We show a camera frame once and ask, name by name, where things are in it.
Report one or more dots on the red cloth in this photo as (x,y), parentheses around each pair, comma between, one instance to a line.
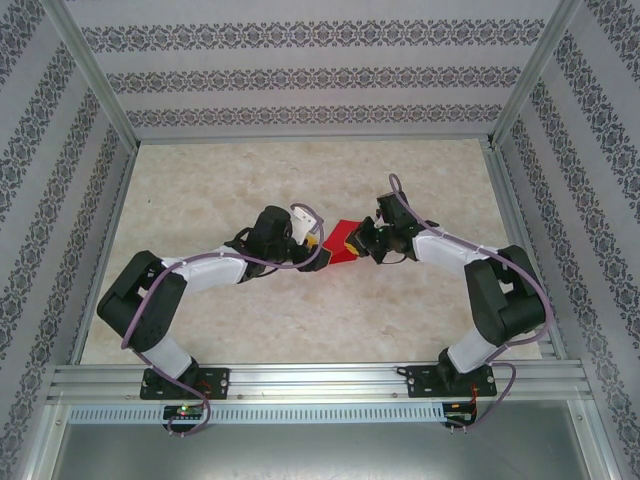
(340,240)

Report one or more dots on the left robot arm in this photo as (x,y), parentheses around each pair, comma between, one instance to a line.
(210,270)

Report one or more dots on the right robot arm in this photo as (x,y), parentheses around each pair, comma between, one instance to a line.
(440,250)

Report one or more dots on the sheet metal tray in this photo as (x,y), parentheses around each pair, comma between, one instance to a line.
(320,450)

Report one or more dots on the circuit board with green light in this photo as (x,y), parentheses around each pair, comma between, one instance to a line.
(185,411)

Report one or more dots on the aluminium mounting rail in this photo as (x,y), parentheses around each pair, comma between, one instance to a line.
(320,375)

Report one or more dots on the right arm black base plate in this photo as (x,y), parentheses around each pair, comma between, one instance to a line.
(420,382)

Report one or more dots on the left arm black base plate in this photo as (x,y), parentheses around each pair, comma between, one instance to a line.
(217,382)

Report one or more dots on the aluminium frame post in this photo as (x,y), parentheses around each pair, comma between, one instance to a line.
(537,65)
(90,65)

